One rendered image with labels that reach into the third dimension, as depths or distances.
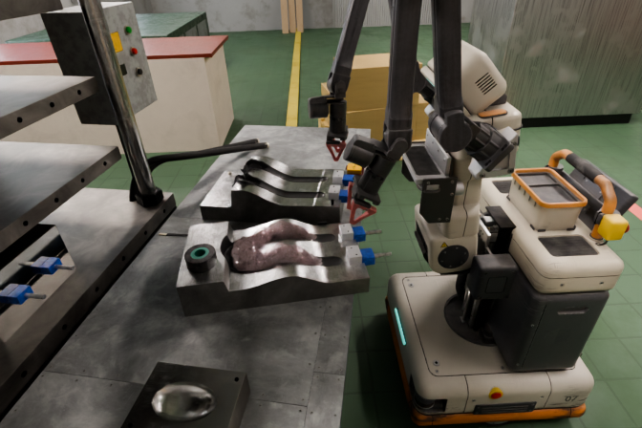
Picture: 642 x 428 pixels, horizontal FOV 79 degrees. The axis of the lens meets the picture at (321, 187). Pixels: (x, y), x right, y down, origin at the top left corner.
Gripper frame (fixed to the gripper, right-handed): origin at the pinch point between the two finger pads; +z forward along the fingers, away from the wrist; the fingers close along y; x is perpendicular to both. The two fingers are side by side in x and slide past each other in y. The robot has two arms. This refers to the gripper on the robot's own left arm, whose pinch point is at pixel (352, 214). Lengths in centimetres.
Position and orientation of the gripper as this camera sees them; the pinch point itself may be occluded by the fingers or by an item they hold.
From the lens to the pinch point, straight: 107.2
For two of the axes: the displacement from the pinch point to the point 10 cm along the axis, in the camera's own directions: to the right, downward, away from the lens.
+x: 9.1, 3.4, 2.5
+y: 0.5, 5.2, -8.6
